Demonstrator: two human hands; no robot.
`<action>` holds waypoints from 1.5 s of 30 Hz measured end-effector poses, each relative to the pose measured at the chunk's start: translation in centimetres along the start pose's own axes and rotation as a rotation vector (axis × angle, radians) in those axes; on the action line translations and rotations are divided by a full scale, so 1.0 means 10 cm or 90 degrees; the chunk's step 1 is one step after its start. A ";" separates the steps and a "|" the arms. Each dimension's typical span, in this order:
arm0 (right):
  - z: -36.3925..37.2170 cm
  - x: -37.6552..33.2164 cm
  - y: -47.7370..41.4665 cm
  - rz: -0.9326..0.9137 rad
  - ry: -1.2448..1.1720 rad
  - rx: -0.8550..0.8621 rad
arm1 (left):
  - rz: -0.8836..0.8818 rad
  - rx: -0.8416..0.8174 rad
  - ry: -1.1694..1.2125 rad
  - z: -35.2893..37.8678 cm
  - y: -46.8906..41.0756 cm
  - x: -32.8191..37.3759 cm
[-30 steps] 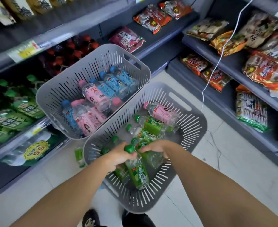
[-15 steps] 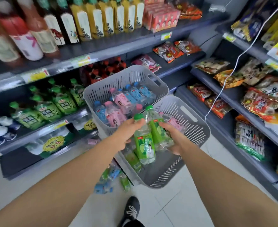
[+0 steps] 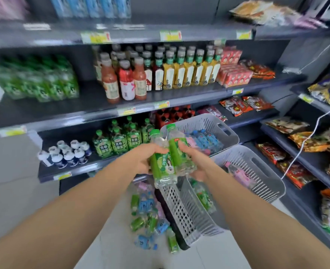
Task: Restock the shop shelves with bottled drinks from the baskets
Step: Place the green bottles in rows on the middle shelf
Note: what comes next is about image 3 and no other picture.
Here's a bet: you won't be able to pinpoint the person's right hand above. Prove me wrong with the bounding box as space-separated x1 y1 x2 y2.
178 141 214 183

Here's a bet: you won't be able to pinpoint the person's left hand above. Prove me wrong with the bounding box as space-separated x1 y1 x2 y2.
125 142 169 175

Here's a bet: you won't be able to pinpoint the green label drink bottle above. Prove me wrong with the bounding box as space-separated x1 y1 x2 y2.
149 129 178 188
166 123 198 177

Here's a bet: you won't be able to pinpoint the person's left forearm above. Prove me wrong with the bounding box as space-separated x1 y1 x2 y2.
0 157 135 269

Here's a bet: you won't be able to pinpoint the person's right forearm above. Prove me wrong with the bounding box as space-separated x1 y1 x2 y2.
203 165 330 269

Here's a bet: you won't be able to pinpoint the pile of blue pink bottles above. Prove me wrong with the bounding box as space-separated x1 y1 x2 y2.
185 129 225 156

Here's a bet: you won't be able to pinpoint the white plastic basket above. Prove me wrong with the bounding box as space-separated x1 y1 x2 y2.
155 113 240 247
179 145 286 236

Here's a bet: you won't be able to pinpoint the pack of red cap bottles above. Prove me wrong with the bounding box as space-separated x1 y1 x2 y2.
154 105 196 130

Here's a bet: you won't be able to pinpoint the group of green tea bottles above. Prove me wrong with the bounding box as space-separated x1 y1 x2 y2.
93 116 155 159

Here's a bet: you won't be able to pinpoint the pink snack packet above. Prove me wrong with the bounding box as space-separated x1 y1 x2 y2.
197 105 228 122

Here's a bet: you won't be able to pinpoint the green label bottle in basket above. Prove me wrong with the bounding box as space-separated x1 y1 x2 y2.
190 179 217 214

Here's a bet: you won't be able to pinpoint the pink label bottle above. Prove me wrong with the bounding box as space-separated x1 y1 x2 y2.
224 162 257 189

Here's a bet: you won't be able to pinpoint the pile of bottles on floor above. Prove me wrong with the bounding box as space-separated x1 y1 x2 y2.
130 180 180 254

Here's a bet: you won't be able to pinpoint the red juice bottle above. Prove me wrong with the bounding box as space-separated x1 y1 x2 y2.
118 60 136 101

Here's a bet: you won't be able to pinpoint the row of yellow tea bottles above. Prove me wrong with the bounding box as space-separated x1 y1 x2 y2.
162 45 224 90

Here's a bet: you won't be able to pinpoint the red noodle packet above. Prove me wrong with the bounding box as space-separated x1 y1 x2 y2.
277 160 317 190
256 142 288 165

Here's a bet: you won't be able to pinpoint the stack of red drink cartons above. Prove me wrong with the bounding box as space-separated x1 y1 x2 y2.
218 47 254 89

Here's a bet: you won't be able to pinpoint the group of small white bottles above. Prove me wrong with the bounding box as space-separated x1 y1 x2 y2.
37 140 93 168

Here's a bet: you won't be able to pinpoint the gray store shelf unit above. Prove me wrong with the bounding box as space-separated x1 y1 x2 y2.
0 0 308 184

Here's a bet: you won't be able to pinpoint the beige snack packet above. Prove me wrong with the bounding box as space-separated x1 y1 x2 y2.
265 117 310 135

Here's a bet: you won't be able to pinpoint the orange snack packets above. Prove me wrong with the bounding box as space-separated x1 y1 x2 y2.
239 59 276 80

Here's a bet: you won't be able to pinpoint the gray side shelf unit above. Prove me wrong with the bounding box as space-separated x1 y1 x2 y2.
255 22 330 258

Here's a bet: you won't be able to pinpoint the row of green wrapped packs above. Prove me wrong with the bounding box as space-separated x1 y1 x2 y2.
0 54 80 103

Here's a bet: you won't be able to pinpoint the pile of blue yellow packets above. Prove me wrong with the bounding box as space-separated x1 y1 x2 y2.
308 64 330 106

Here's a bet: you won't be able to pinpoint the row of blue packs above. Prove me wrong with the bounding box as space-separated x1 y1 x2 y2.
50 0 132 19

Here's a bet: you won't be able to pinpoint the pile of beige snack packets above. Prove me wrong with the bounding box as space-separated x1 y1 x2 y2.
229 0 329 29

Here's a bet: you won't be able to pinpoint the row of pink packs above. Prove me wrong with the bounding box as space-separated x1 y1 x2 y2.
0 0 29 20

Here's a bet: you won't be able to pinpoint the thin white cable with plug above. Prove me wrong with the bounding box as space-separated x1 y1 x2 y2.
282 32 330 75

